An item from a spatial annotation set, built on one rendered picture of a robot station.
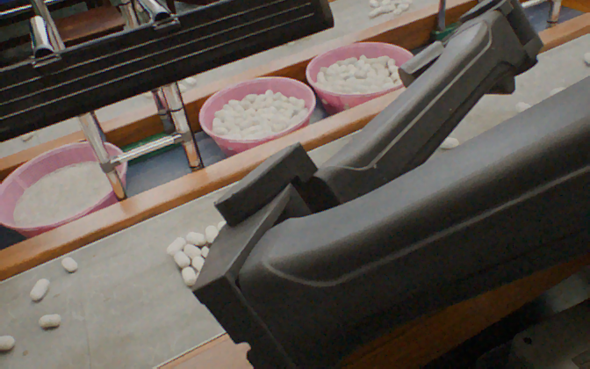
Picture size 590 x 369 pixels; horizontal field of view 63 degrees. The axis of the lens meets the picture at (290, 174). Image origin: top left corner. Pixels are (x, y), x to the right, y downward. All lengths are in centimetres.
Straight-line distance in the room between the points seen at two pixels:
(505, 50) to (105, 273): 68
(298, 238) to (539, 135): 11
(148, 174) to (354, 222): 97
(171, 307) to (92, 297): 14
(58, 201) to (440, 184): 95
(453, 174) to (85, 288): 74
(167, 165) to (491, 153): 101
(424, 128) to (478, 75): 10
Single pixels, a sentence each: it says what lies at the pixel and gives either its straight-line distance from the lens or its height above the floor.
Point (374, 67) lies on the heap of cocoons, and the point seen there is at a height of 74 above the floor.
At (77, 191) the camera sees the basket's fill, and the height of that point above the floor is 74.
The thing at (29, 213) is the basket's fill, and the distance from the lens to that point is 109.
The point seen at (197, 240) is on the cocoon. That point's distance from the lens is 83.
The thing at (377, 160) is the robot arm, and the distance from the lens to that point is 34.
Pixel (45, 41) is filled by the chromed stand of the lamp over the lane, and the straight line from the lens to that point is 69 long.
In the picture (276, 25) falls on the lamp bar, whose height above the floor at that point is 107.
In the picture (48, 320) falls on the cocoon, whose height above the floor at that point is 76.
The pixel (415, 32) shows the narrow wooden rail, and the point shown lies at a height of 73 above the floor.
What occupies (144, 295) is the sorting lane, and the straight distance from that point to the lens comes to 81.
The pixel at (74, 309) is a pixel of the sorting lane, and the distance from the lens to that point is 85.
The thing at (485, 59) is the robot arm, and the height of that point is 110.
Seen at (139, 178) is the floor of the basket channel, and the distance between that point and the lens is 115.
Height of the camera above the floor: 133
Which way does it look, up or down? 39 degrees down
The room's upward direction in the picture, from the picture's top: 10 degrees counter-clockwise
